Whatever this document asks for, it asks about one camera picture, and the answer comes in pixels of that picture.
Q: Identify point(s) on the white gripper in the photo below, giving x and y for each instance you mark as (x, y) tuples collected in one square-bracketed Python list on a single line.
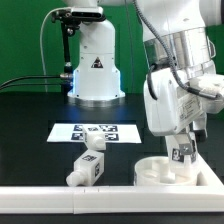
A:
[(172, 111)]

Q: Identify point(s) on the white round stool seat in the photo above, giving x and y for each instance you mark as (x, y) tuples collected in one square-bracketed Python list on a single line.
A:
[(155, 171)]

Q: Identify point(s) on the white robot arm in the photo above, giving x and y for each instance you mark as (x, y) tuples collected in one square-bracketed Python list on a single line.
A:
[(182, 86)]

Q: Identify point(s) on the white L-shaped fence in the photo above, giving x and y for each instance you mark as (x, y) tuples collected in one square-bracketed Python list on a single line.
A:
[(206, 196)]

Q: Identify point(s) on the white marker sheet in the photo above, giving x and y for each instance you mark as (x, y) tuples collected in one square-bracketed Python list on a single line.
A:
[(114, 133)]

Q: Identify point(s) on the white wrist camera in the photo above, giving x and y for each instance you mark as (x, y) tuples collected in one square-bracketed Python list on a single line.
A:
[(211, 86)]

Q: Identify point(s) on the black camera on stand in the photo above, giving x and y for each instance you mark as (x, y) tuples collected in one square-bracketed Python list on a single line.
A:
[(71, 20)]

